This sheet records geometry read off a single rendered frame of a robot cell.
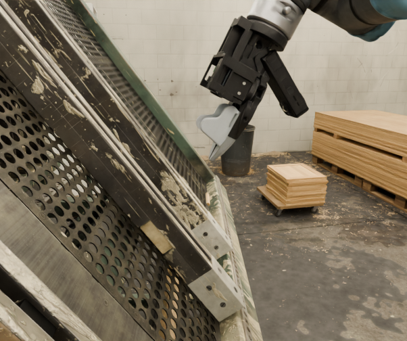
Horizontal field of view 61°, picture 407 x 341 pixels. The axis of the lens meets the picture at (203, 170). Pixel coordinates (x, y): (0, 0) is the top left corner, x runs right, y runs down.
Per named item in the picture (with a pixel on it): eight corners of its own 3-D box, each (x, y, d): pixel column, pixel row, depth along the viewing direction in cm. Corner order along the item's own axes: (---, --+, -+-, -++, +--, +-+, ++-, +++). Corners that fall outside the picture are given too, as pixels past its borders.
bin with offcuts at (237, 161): (259, 176, 473) (261, 128, 454) (222, 178, 463) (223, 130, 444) (247, 166, 521) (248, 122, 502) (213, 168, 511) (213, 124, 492)
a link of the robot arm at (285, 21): (289, 21, 57) (314, 14, 49) (275, 47, 57) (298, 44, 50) (251, -4, 54) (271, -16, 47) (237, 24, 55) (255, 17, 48)
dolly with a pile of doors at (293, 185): (325, 214, 352) (329, 176, 340) (276, 219, 341) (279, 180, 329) (297, 193, 409) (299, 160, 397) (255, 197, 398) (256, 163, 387)
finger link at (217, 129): (184, 147, 55) (211, 95, 54) (217, 162, 57) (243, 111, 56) (188, 152, 52) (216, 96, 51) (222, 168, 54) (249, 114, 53)
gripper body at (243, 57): (197, 88, 57) (231, 17, 55) (241, 111, 59) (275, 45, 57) (207, 91, 50) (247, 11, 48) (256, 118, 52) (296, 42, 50)
